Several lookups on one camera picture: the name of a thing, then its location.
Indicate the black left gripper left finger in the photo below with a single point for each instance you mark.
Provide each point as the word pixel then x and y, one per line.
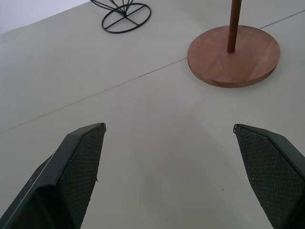
pixel 59 181

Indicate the round wooden stand with pole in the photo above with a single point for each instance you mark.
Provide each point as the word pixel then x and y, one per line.
pixel 233 56

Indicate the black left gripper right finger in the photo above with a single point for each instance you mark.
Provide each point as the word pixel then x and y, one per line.
pixel 271 174

